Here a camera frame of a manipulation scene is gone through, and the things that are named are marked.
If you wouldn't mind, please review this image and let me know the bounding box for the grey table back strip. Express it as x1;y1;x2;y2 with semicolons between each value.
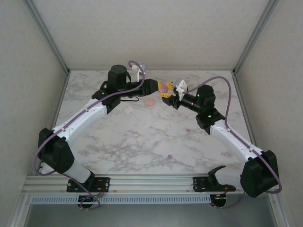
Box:
68;68;235;72

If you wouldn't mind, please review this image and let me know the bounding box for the grey slotted cable duct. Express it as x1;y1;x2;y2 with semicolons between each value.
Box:
30;194;212;205

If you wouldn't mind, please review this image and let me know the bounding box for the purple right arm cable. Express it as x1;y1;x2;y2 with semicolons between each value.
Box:
186;76;283;210

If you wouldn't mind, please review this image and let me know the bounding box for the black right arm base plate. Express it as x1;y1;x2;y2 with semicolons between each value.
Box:
193;176;237;192

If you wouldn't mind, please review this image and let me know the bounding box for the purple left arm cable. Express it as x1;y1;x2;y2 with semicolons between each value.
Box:
34;61;145;211

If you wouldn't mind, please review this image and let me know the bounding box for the aluminium table side rail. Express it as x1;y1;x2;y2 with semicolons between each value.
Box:
232;70;261;152
48;70;71;130

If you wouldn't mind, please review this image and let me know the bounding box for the black controller board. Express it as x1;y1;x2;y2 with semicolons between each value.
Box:
78;195;99;204
213;193;228;205

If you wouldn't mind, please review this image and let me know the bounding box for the aluminium lower frame post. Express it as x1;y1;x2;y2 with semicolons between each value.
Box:
9;191;31;227
267;192;292;227

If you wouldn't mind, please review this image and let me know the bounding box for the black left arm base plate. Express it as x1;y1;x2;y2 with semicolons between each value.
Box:
66;176;111;192

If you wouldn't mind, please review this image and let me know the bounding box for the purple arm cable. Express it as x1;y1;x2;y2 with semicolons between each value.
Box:
186;76;283;210
34;61;145;211

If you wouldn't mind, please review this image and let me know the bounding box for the aluminium front rail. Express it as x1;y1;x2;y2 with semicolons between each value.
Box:
22;174;281;192

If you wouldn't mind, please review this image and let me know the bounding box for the aluminium corner post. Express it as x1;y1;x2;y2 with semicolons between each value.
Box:
232;0;280;76
24;0;71;75

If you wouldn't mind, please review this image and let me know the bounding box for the purple earbud charging case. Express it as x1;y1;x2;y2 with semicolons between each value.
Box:
157;81;169;94

